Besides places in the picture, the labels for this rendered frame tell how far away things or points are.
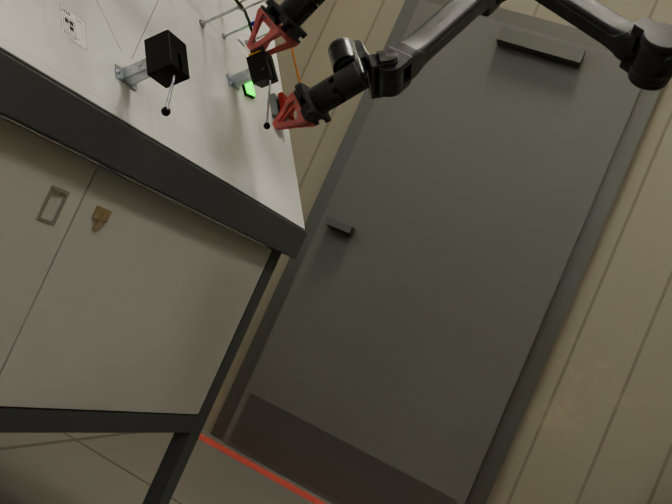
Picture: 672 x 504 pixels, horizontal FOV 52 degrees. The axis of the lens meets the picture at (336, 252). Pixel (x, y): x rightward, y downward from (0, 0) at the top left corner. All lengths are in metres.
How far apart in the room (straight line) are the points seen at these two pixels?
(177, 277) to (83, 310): 0.21
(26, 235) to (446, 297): 2.01
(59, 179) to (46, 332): 0.25
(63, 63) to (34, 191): 0.18
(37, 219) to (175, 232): 0.29
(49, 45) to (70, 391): 0.57
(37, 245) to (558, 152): 2.23
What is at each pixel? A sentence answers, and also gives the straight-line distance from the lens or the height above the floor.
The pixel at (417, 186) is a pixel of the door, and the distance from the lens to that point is 2.92.
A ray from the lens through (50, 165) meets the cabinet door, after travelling 1.06.
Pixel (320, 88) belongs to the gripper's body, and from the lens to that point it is 1.36.
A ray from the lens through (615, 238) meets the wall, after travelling 2.90.
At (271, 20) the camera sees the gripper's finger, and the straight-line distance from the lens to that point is 1.41.
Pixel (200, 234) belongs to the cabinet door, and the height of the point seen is 0.76.
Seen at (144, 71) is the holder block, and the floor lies 0.95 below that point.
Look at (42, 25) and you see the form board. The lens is 1.03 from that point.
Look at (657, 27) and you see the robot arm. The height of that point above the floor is 1.47.
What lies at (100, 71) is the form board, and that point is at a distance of 1.08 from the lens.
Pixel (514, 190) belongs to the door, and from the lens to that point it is 2.88.
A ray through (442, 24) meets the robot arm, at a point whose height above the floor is 1.34.
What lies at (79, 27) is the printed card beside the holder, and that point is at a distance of 1.09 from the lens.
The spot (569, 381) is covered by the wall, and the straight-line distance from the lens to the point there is 2.83.
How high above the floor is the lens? 0.76
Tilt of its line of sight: 3 degrees up
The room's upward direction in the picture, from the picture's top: 24 degrees clockwise
